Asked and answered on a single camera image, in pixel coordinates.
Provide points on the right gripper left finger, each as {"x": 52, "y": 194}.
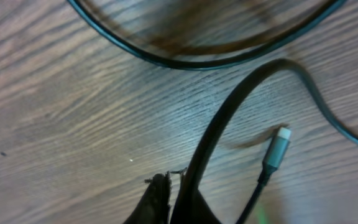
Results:
{"x": 153, "y": 207}

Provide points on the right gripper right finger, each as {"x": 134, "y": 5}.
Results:
{"x": 193, "y": 210}

